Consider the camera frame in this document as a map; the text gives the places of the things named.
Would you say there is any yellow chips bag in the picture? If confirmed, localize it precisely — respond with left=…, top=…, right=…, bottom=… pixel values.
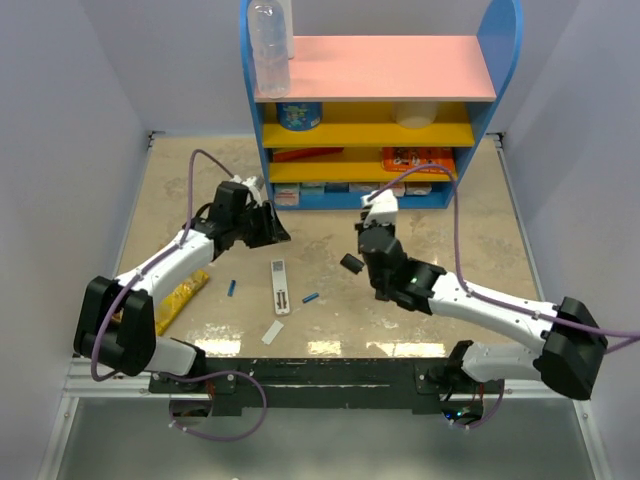
left=154, top=270, right=210, bottom=336

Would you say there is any white remote control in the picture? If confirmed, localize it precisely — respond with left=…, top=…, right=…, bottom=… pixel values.
left=271, top=259, right=290, bottom=316

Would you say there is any blue cartoon can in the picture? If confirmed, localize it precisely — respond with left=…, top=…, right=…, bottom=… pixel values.
left=276, top=102, right=323, bottom=132

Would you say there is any red white tissue pack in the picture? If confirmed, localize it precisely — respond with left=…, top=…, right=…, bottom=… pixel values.
left=273, top=183, right=300, bottom=206

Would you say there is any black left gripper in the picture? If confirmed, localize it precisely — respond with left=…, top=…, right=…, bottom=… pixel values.
left=232, top=200, right=290, bottom=249

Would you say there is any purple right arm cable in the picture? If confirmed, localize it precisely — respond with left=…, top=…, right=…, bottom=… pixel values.
left=369, top=163, right=640, bottom=354

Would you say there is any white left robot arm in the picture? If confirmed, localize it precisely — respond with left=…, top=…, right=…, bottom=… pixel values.
left=73, top=176, right=290, bottom=392

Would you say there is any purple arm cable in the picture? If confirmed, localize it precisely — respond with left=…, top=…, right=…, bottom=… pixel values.
left=369, top=163, right=640, bottom=354
left=91, top=148, right=236, bottom=384

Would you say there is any red flat book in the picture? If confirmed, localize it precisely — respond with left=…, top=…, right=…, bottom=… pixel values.
left=272, top=147, right=344, bottom=163

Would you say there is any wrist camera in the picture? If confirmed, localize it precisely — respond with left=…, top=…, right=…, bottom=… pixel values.
left=231, top=175, right=265, bottom=203
left=361, top=189, right=399, bottom=228

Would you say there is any white battery cover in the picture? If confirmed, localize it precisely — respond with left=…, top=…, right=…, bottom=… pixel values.
left=261, top=320, right=284, bottom=345

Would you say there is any green tissue pack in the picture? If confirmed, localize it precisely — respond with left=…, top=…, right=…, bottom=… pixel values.
left=299, top=182, right=326, bottom=196

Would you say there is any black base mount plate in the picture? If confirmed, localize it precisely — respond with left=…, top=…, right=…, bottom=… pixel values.
left=149, top=357, right=501, bottom=416

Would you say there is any clear plastic bottle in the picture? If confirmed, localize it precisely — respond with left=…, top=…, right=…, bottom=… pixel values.
left=247, top=1, right=290, bottom=99

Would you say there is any red tissue pack right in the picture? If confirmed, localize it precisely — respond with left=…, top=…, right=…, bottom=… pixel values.
left=379, top=182, right=406, bottom=197

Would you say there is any white bottle behind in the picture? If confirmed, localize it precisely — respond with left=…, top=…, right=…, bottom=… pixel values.
left=281, top=0, right=295, bottom=59

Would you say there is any orange box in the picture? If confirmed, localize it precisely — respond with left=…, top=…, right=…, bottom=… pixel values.
left=381, top=147, right=455, bottom=174

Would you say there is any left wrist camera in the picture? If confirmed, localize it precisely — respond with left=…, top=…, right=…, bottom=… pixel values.
left=231, top=175, right=265, bottom=203

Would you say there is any blue tissue pack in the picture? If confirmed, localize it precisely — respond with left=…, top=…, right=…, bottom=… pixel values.
left=325, top=182, right=349, bottom=193

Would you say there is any blue shelf unit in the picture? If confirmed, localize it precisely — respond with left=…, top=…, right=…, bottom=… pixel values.
left=239, top=1, right=523, bottom=210

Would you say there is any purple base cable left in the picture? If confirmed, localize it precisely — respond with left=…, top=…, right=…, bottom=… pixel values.
left=168, top=369, right=270, bottom=443

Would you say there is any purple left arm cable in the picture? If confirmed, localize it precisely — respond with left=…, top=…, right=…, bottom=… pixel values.
left=91, top=148, right=236, bottom=384

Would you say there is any white tissue pack right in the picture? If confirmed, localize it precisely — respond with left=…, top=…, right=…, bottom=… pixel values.
left=405, top=182, right=432, bottom=196

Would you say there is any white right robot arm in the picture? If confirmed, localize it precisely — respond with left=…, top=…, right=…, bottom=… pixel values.
left=355, top=222, right=608, bottom=401

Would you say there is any black battery cover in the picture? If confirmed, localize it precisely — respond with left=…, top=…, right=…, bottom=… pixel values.
left=340, top=253, right=365, bottom=275

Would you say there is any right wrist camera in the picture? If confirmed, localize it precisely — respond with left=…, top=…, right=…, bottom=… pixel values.
left=361, top=189, right=399, bottom=228

